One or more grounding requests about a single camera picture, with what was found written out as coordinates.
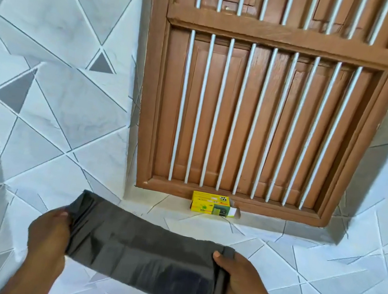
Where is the person's left forearm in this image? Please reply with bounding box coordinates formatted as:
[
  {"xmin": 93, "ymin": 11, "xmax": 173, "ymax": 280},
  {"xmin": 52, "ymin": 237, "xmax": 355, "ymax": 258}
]
[{"xmin": 0, "ymin": 259, "xmax": 62, "ymax": 294}]

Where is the black plastic bag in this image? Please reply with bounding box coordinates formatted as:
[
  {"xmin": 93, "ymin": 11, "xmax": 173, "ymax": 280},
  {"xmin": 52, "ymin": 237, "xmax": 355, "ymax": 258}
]
[{"xmin": 55, "ymin": 188, "xmax": 241, "ymax": 294}]

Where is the yellow green cardboard box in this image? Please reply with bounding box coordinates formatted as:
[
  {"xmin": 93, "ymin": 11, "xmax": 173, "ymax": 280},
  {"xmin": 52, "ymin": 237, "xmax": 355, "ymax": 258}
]
[{"xmin": 190, "ymin": 190, "xmax": 239, "ymax": 219}]

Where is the person's left hand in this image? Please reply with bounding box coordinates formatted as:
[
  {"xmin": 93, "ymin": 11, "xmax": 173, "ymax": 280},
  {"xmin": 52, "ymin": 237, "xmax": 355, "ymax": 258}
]
[{"xmin": 22, "ymin": 202, "xmax": 75, "ymax": 278}]

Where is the brown wooden barred window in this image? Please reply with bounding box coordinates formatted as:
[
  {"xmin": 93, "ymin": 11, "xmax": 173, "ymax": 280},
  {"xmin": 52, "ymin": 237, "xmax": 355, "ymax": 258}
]
[{"xmin": 120, "ymin": 0, "xmax": 388, "ymax": 238}]

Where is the person's right hand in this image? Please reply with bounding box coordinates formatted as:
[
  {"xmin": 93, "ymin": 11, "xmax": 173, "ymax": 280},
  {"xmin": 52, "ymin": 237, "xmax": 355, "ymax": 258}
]
[{"xmin": 207, "ymin": 250, "xmax": 290, "ymax": 294}]

